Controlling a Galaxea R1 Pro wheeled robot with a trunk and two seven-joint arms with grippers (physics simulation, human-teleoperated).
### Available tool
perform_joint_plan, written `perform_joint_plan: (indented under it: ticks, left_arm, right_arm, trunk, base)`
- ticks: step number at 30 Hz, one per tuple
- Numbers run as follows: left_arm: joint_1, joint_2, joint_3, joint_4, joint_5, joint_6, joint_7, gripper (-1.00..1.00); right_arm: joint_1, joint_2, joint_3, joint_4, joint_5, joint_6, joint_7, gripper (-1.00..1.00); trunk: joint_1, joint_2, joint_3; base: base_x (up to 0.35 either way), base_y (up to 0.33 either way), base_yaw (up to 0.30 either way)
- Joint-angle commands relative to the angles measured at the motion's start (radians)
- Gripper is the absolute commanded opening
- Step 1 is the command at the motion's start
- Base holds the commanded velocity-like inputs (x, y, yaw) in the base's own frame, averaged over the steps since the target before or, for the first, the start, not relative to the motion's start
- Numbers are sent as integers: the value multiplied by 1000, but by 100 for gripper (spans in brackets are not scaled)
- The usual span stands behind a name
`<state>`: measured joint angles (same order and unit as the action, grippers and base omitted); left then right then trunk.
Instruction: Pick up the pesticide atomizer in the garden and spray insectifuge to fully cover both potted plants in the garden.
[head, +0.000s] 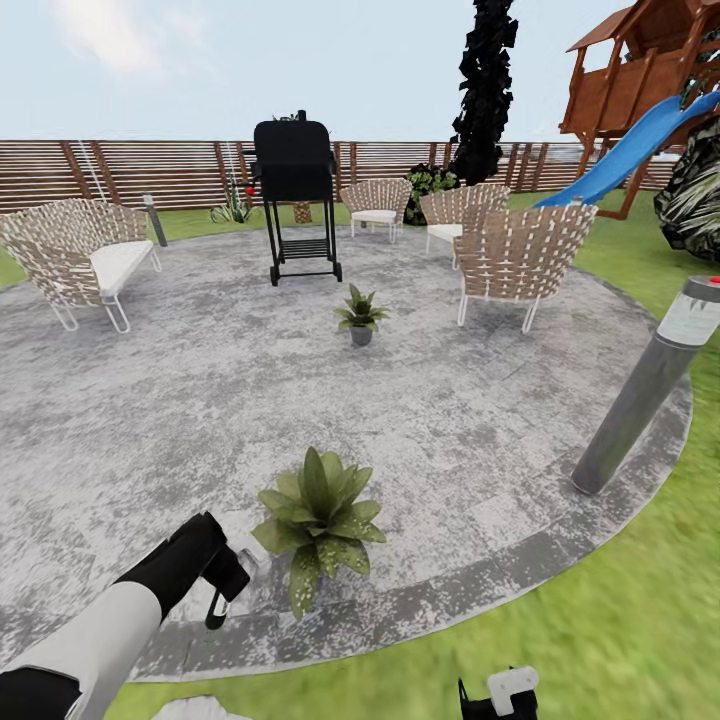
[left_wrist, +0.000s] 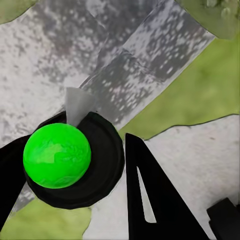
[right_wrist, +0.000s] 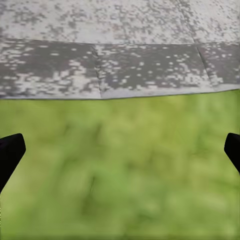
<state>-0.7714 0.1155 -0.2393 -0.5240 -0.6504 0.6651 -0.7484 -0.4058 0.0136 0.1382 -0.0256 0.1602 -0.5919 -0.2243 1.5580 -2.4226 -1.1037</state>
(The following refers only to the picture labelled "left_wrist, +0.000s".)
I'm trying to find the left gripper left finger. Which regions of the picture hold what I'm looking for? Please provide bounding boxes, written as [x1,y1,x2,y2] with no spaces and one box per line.
[0,135,31,231]

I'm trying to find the insectifuge atomizer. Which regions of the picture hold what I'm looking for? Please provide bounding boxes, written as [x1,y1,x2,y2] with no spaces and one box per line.
[23,86,126,210]

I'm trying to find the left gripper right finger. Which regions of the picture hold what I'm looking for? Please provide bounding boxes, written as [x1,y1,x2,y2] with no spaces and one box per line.
[124,133,210,240]

